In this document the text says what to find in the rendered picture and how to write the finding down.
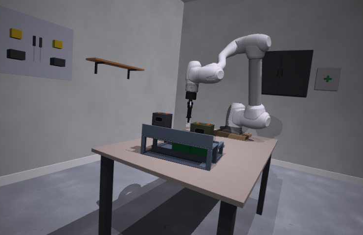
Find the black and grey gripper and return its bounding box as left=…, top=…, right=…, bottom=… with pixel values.
left=185, top=92, right=197, bottom=127

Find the green open-front bin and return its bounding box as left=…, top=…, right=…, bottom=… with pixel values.
left=191, top=147, right=207, bottom=157
left=172, top=143, right=192, bottom=154

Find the olive green case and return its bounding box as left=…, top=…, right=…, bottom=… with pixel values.
left=190, top=122, right=214, bottom=136

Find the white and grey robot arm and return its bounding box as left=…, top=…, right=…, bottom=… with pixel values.
left=185, top=34, right=271, bottom=135

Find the black tool case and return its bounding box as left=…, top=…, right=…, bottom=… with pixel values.
left=152, top=112, right=173, bottom=128

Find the dark grey metal shelf rack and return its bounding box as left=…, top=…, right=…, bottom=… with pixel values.
left=140, top=124, right=225, bottom=171

